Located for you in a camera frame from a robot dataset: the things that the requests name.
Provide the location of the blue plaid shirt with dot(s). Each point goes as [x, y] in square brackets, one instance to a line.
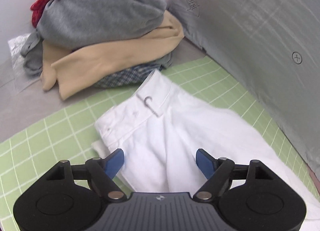
[134, 74]

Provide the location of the beige garment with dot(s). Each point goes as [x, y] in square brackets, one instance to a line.
[75, 71]

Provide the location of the grey carrot print sheet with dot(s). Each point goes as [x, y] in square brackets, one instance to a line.
[272, 48]

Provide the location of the clear plastic bag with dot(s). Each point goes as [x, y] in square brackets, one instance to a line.
[17, 55]

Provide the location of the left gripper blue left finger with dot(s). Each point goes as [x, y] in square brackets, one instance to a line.
[101, 174]

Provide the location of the white trousers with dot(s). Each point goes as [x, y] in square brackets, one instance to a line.
[161, 127]

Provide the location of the green grid cutting mat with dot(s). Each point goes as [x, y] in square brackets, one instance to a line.
[69, 133]

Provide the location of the grey knit garment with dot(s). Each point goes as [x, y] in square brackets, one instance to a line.
[73, 24]

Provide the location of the left gripper blue right finger tip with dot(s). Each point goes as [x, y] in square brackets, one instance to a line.
[218, 174]

